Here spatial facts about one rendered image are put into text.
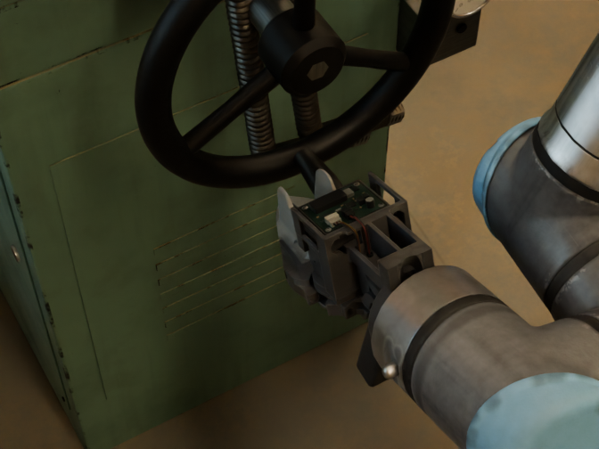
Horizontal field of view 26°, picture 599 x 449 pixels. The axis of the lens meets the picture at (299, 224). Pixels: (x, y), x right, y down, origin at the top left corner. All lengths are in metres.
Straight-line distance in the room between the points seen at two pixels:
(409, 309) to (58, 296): 0.64
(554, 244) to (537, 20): 1.37
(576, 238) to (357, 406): 0.91
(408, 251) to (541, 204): 0.10
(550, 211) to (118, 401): 0.88
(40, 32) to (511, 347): 0.53
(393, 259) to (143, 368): 0.78
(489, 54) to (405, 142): 0.24
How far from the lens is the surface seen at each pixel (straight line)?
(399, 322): 0.87
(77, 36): 1.17
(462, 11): 1.33
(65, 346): 1.52
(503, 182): 0.94
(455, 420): 0.82
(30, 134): 1.23
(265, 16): 1.05
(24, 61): 1.17
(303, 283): 0.99
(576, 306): 0.90
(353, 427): 1.76
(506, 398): 0.79
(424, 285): 0.87
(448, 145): 2.05
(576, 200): 0.90
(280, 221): 1.05
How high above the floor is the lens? 1.56
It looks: 53 degrees down
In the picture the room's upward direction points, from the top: straight up
